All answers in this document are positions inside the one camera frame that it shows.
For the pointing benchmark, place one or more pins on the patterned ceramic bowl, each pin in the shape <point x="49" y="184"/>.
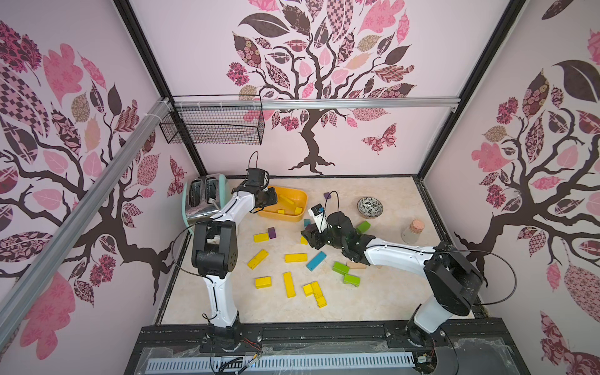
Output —
<point x="370" y="207"/>

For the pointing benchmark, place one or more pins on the long yellow diagonal block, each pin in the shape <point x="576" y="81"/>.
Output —
<point x="257" y="259"/>

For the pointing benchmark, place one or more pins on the yellow short block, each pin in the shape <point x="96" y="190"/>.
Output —
<point x="263" y="282"/>

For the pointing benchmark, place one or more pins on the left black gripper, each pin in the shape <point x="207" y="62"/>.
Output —
<point x="273" y="198"/>

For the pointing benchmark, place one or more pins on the teal long block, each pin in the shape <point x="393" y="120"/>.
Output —
<point x="316" y="261"/>

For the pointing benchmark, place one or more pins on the yellow plastic tray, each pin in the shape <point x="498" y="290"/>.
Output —
<point x="298" y="196"/>

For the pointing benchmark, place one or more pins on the yellow long front block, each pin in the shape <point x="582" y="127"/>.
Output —
<point x="318" y="294"/>

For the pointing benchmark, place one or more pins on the aluminium rail back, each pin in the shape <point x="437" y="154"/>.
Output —
<point x="293" y="104"/>

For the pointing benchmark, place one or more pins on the purple cube left block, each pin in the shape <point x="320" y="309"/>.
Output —
<point x="272" y="233"/>

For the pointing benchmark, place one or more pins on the green block front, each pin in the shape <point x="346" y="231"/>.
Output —
<point x="352" y="280"/>

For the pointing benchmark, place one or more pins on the black base frame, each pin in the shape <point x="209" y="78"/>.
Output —
<point x="471" y="346"/>

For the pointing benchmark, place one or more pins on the yellow small front cube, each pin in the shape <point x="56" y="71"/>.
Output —
<point x="308" y="290"/>

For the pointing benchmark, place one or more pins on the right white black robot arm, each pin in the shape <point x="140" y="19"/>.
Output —
<point x="455" y="282"/>

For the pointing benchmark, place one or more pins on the green block centre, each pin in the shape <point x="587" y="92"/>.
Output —
<point x="340" y="268"/>

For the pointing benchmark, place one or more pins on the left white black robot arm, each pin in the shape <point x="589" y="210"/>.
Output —
<point x="215" y="252"/>

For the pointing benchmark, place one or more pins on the white slotted cable duct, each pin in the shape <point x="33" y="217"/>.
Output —
<point x="280" y="363"/>

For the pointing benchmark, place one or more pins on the green block far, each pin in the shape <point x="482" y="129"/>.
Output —
<point x="363" y="227"/>

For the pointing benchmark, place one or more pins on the wooden beige flat block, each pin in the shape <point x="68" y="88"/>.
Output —
<point x="356" y="266"/>

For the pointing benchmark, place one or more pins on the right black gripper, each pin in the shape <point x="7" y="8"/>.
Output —
<point x="311" y="234"/>

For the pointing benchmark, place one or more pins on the green block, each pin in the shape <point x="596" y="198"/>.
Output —
<point x="363" y="227"/>
<point x="352" y="280"/>
<point x="340" y="268"/>

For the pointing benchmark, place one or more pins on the yellow horizontal mid block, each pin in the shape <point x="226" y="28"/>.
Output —
<point x="296" y="258"/>

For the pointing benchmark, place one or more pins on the black wire basket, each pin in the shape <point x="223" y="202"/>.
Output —
<point x="216" y="119"/>

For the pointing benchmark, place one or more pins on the mint chrome toaster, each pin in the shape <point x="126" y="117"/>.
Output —
<point x="203" y="197"/>

